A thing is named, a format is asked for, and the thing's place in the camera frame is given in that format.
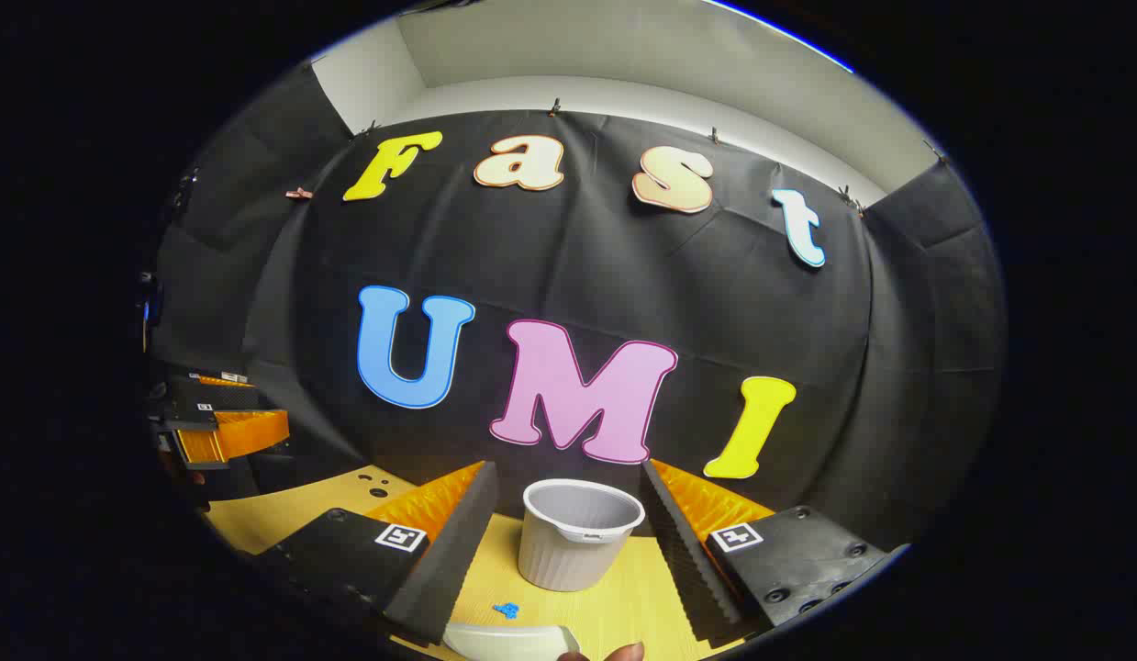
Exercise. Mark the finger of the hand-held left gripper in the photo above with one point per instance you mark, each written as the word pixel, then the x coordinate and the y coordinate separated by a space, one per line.
pixel 215 393
pixel 247 433

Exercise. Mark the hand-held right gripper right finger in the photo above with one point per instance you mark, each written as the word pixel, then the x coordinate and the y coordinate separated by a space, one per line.
pixel 683 569

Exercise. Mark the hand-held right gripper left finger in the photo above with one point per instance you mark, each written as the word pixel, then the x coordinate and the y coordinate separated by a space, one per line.
pixel 458 560

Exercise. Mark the blue paper trash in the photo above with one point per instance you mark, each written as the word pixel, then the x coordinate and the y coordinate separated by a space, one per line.
pixel 507 610

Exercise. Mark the white plastic dustpan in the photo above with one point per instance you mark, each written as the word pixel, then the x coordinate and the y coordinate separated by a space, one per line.
pixel 508 643

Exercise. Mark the white ribbed garbage bin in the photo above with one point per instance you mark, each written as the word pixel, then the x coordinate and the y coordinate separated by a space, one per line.
pixel 577 546

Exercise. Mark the wooden desktop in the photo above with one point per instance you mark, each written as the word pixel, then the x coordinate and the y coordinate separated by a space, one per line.
pixel 614 597

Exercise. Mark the black backdrop cloth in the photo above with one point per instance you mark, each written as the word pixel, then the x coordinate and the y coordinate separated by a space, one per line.
pixel 623 257

